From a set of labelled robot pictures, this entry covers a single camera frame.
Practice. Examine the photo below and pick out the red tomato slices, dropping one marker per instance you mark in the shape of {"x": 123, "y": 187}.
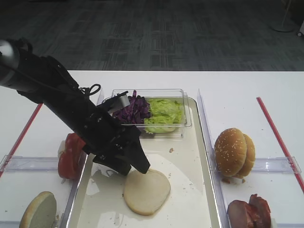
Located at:
{"x": 68, "y": 164}

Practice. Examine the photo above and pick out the purple cabbage shreds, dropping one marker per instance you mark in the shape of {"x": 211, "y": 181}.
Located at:
{"x": 136, "y": 112}

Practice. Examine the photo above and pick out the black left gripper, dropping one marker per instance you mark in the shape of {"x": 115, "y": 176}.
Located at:
{"x": 115, "y": 146}

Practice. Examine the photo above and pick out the standing bottom bun slice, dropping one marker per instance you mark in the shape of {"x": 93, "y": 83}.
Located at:
{"x": 41, "y": 212}

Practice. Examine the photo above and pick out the clear pusher track upper left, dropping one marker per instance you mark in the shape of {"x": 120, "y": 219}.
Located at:
{"x": 20, "y": 163}

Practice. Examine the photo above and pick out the sesame top bun rear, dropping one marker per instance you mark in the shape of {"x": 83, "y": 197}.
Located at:
{"x": 250, "y": 158}

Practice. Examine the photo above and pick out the red rail strip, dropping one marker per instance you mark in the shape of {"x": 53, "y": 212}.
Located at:
{"x": 281, "y": 143}
{"x": 20, "y": 140}

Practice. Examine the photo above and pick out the left red rail strip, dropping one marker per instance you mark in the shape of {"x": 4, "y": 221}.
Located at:
{"x": 20, "y": 140}

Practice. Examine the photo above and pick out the floor stand base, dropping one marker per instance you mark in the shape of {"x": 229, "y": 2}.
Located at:
{"x": 285, "y": 26}

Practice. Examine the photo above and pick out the clear pusher track upper right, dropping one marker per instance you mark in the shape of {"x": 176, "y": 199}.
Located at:
{"x": 285, "y": 165}

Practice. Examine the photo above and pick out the sesame top bun front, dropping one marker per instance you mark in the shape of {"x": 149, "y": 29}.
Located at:
{"x": 230, "y": 151}

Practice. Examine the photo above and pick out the right red rail strip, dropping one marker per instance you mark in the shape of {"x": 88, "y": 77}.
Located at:
{"x": 281, "y": 143}

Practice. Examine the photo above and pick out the red meat slices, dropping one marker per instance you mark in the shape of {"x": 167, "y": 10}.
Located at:
{"x": 253, "y": 214}

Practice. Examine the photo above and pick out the clear pusher track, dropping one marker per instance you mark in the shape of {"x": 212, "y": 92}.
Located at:
{"x": 285, "y": 165}
{"x": 20, "y": 163}

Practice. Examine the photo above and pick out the clear plastic vegetable box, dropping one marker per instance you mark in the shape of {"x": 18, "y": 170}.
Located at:
{"x": 171, "y": 94}

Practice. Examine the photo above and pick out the sesame bun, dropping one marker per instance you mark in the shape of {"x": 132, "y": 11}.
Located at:
{"x": 230, "y": 151}
{"x": 250, "y": 158}

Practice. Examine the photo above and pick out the green lettuce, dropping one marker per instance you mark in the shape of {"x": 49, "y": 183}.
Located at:
{"x": 165, "y": 114}

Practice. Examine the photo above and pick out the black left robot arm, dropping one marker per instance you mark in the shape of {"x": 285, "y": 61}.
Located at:
{"x": 44, "y": 80}

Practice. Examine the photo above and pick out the metal tray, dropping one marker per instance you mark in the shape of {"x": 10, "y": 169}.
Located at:
{"x": 99, "y": 201}

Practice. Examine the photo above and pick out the white bottom bun slice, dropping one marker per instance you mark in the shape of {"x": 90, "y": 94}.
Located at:
{"x": 144, "y": 194}

